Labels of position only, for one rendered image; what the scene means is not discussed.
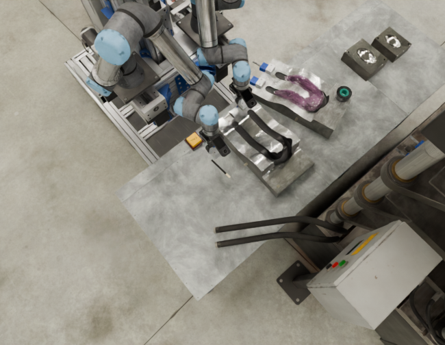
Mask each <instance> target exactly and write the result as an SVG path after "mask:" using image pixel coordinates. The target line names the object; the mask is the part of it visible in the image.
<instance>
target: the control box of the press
mask: <svg viewBox="0 0 445 345"><path fill-rule="evenodd" d="M442 260H443V259H442V257H440V256H439V255H438V254H437V253H436V252H435V251H434V250H433V249H432V248H431V247H430V246H429V245H428V244H427V243H426V242H425V241H424V240H423V239H422V238H421V237H420V236H419V235H418V234H417V233H416V232H415V231H414V230H413V229H412V228H411V227H410V226H409V225H408V224H407V223H406V222H401V221H400V220H395V221H393V222H391V223H389V224H388V225H386V226H383V227H381V228H378V229H375V230H374V231H371V232H369V233H365V234H363V235H361V236H359V237H357V238H355V239H354V240H353V241H352V242H351V243H350V244H349V245H348V246H347V247H346V248H345V249H344V250H343V251H342V252H341V253H340V254H339V255H337V256H336V257H335V258H334V259H333V260H332V261H331V262H330V263H329V264H328V265H327V266H325V267H324V268H323V269H322V270H321V271H320V272H315V273H310V271H308V269H306V267H305V266H304V265H303V264H302V263H301V262H300V261H299V260H297V261H295V262H294V263H293V264H292V265H291V266H290V267H289V268H288V269H287V270H286V271H285V272H284V273H283V274H282V275H281V276H279V277H278V278H277V283H278V284H279V285H280V286H281V287H282V289H283V290H284V291H285V292H286V294H287V295H288V296H289V297H290V298H291V299H292V300H293V301H294V303H295V304H296V305H300V304H301V303H302V302H303V301H304V300H305V299H306V298H307V297H308V296H309V295H310V294H311V293H312V294H313V295H314V297H315V298H316V299H317V300H318V301H319V303H320V304H321V305H322V306H323V307H324V308H325V309H326V310H327V311H328V312H329V314H330V315H331V316H332V317H333V318H334V319H337V320H341V321H344V322H348V323H351V324H356V325H359V326H361V327H366V328H369V329H373V330H375V329H376V328H377V327H378V326H379V325H380V324H381V323H382V322H383V321H384V320H385V319H386V318H387V317H388V316H389V314H390V313H391V312H392V311H393V310H394V309H395V308H396V307H397V306H398V305H399V304H400V303H401V302H402V301H403V300H404V299H405V298H406V297H407V296H408V295H409V294H410V293H411V291H412V290H413V289H414V288H415V287H416V286H417V285H418V284H419V283H420V282H421V281H422V280H423V279H424V278H425V277H426V276H427V275H428V274H429V273H430V272H431V271H432V270H433V269H434V267H436V266H437V265H438V264H439V263H440V262H441V261H442Z"/></svg>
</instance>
